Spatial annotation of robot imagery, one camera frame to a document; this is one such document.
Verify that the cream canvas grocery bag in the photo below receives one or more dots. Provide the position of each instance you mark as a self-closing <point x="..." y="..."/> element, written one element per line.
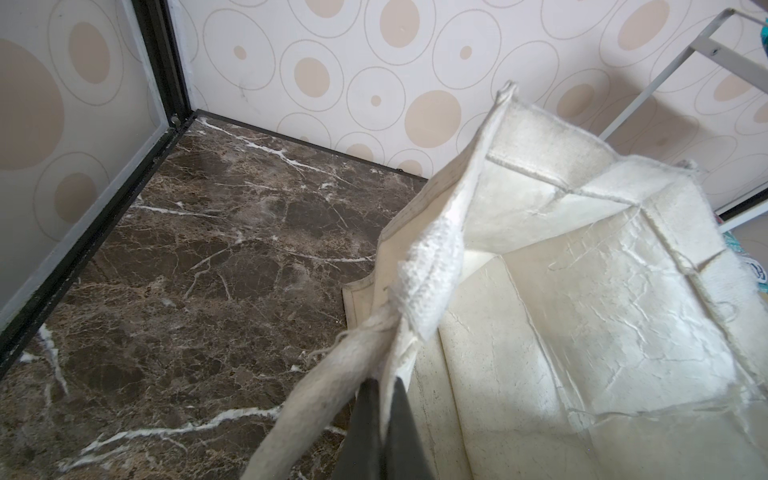
<point x="555" y="310"/>

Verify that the teal Fox's candy bag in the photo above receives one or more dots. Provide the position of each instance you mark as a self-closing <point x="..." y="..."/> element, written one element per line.
<point x="758" y="271"/>

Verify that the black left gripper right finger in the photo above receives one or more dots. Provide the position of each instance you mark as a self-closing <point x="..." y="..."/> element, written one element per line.
<point x="403" y="454"/>

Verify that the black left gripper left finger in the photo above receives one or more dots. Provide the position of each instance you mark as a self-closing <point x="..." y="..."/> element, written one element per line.
<point x="360" y="456"/>

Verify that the white wire wooden shelf rack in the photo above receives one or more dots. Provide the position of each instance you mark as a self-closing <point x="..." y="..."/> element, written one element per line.
<point x="704" y="100"/>

